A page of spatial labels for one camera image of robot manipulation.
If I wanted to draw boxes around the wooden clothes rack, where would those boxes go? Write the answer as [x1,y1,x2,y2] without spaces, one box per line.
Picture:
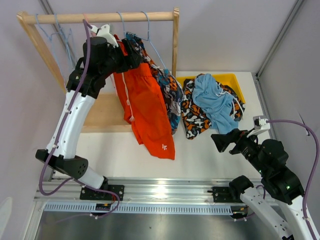
[16,7,180,133]

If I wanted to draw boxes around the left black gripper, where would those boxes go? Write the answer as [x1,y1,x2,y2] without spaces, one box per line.
[100,38,143,79]

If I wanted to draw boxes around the aluminium mounting rail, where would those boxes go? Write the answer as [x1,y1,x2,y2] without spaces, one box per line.
[34,178,252,216]

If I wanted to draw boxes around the blue wire hanger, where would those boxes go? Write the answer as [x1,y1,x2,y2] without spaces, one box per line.
[35,13,76,63]
[140,10,168,71]
[116,11,127,39]
[53,13,76,68]

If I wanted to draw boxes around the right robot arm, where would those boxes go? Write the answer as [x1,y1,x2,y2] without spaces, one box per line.
[211,129,320,240]

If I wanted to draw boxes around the blue orange patterned shorts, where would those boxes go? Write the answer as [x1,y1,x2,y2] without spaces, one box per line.
[125,31,184,135]

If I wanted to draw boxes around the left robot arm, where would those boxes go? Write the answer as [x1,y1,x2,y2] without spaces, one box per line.
[35,36,142,200]

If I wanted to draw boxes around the yellow plastic tray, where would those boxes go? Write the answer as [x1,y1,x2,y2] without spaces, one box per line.
[176,73,246,103]

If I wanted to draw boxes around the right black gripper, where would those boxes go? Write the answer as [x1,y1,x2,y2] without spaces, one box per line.
[210,127,268,175]

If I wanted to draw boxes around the light blue shorts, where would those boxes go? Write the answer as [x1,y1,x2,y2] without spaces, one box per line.
[192,73,239,135]

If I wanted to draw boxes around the pink wire hanger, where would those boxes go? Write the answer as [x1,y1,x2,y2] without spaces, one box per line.
[82,13,99,36]

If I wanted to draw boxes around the orange black camouflage shorts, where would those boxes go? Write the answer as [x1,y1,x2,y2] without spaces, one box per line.
[181,78,246,140]

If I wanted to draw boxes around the bright orange shorts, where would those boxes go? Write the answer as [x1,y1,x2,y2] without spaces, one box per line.
[112,34,176,161]

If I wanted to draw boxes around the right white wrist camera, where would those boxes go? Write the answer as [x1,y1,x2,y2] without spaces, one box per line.
[247,115,271,138]

